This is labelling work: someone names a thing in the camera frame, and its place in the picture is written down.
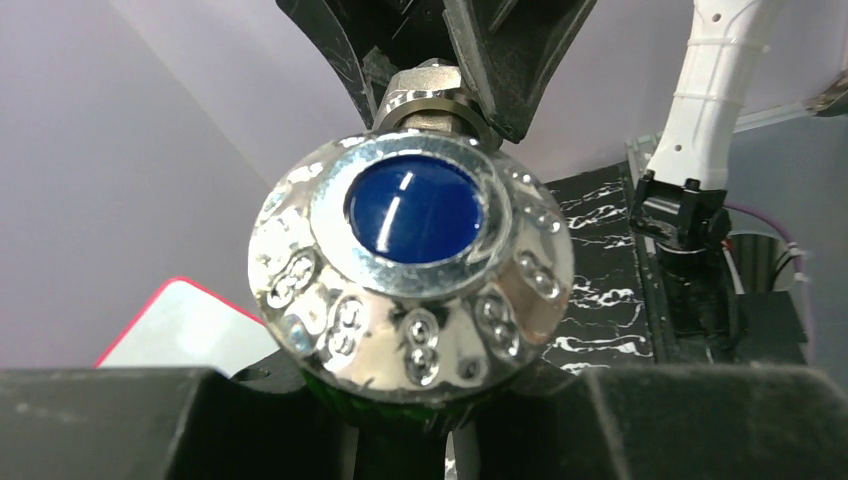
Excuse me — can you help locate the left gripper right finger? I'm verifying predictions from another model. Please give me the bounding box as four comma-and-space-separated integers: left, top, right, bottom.
453, 364, 847, 479

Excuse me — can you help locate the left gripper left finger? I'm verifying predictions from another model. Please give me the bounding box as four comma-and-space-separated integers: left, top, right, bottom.
1, 353, 355, 479

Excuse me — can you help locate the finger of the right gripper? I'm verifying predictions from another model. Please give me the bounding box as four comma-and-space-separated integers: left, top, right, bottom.
276, 0, 451, 127
443, 0, 596, 144

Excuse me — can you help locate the silver hex nut fitting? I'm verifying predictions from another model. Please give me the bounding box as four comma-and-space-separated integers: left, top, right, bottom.
372, 59, 503, 148

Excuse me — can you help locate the green water faucet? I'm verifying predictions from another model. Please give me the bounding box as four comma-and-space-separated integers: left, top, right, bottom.
247, 129, 575, 435

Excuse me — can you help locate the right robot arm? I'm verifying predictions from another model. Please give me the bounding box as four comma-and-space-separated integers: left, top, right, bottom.
247, 1, 782, 385

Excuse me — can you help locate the pink framed whiteboard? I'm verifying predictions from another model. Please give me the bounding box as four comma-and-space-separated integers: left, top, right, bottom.
95, 277, 279, 378

